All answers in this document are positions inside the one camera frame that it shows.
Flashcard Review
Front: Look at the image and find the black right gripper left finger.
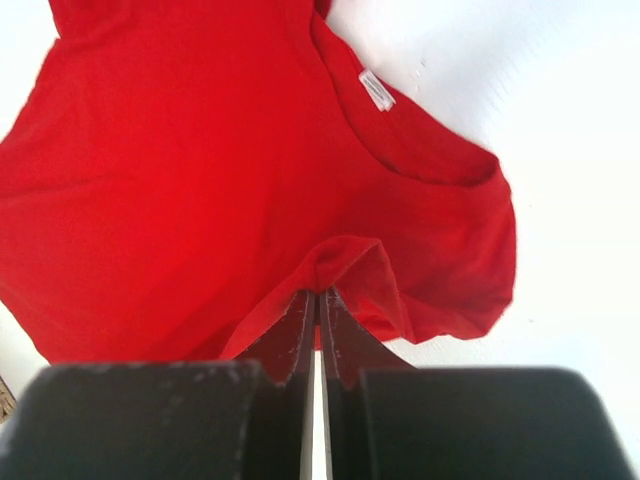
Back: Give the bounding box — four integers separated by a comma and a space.
1, 292, 316, 479

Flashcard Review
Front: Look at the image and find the red t shirt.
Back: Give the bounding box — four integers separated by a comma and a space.
1, 1, 516, 363

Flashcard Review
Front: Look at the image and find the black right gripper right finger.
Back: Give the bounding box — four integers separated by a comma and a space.
318, 290, 633, 479

